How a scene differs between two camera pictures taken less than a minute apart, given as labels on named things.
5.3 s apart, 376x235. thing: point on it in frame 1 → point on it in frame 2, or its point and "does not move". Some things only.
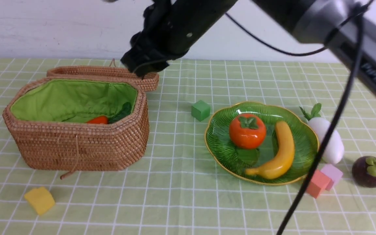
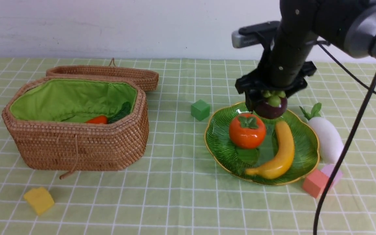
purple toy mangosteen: [369, 172] → [273, 105]
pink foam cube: [333, 174] does not move
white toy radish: [334, 152] does not move
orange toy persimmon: [247, 131] does not move
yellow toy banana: [278, 167] does not move
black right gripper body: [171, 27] → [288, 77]
